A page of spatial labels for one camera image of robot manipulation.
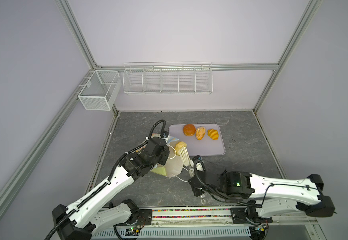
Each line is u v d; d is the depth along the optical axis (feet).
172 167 2.76
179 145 2.31
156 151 1.71
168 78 3.20
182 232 2.32
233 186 1.49
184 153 2.23
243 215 2.42
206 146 3.45
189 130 3.44
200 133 3.34
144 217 2.42
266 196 1.38
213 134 3.34
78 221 1.24
